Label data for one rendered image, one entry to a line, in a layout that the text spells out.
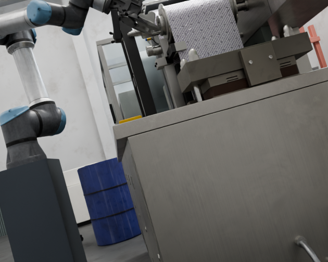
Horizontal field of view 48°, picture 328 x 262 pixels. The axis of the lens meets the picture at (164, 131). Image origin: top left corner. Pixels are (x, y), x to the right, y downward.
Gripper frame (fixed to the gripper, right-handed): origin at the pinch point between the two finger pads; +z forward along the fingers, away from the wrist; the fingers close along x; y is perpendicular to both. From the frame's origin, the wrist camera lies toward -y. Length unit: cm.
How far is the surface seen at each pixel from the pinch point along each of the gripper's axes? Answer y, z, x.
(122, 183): -62, 18, 307
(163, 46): -3.0, 4.6, 1.2
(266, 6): 20.0, 31.4, -13.3
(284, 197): -40, 52, -32
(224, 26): 10.6, 21.6, -6.1
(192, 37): 1.6, 12.9, -6.1
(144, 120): -36.6, 9.2, -31.8
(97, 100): 100, -125, 872
